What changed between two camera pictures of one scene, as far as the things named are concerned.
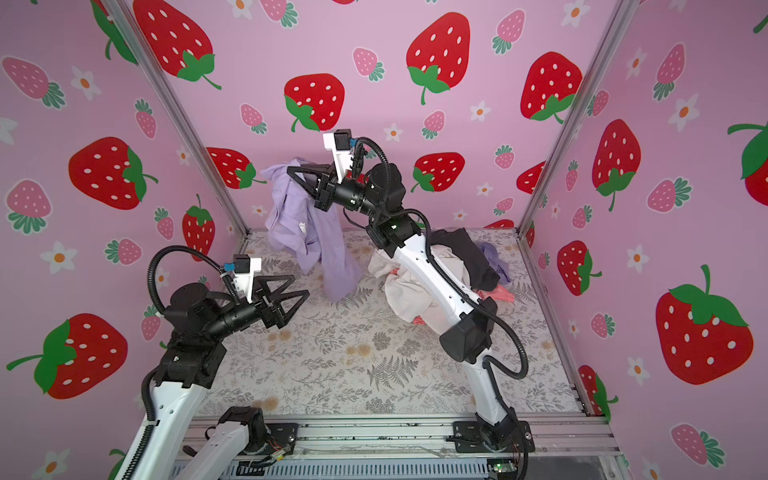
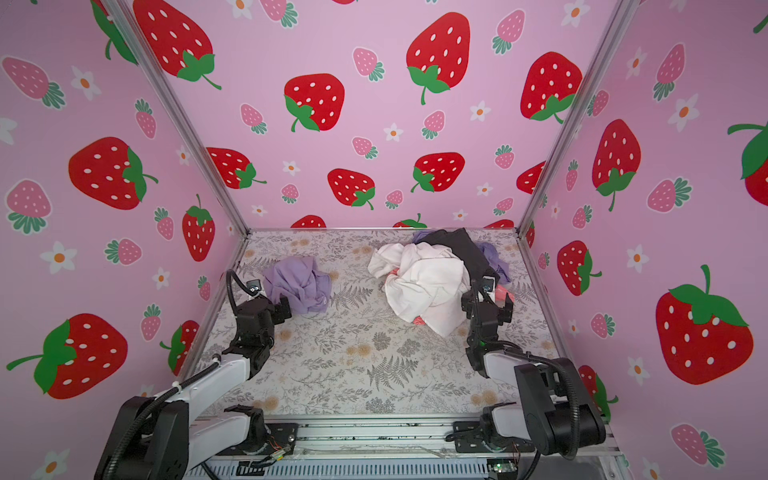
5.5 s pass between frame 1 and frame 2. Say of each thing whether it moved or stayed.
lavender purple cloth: moved
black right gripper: moved
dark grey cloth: stayed
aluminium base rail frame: stayed
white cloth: stayed
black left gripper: moved
